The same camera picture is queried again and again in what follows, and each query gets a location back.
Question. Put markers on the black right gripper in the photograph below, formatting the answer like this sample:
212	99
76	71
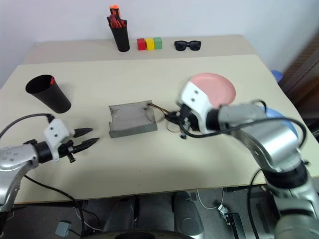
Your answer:
187	116

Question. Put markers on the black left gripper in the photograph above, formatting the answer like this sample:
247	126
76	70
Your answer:
65	149

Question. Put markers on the clear glasses with brown temples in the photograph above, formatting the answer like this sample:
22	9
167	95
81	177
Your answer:
159	109

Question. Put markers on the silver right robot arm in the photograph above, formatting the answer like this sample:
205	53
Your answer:
274	139

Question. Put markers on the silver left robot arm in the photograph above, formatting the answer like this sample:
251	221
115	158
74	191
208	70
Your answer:
15	154

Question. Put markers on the grey open glasses case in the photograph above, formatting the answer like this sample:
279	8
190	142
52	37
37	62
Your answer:
129	117

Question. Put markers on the black cup full of markers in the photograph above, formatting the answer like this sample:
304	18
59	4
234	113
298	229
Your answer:
121	38

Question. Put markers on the pink plate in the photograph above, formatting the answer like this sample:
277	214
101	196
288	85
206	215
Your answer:
219	87

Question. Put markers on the black sunglasses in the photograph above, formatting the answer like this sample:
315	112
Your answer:
187	45

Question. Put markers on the green block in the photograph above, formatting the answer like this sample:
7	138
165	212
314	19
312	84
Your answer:
158	43

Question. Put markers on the yellow block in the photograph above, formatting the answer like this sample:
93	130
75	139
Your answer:
150	44

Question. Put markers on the red block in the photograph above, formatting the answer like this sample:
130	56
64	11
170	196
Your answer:
141	44

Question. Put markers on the dark rounded robot leg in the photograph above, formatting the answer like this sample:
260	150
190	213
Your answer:
188	212
119	215

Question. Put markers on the small grey box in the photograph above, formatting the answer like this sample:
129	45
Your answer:
62	228

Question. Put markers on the blue plate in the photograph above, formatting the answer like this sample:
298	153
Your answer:
275	112

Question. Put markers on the red and black marker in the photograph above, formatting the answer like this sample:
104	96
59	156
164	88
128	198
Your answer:
111	22
122	23

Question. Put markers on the blue round lid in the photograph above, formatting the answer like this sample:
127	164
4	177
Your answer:
277	75

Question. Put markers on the dark rounded robot torso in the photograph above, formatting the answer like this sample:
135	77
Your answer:
149	235

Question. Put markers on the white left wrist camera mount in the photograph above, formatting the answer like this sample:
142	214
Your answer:
56	132

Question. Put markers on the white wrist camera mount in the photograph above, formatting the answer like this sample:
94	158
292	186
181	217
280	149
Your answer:
56	132
197	99

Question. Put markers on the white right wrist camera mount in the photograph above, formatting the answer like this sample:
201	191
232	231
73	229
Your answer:
197	99

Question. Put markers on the metal caster bracket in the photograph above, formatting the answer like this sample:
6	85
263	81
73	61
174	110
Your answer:
229	216

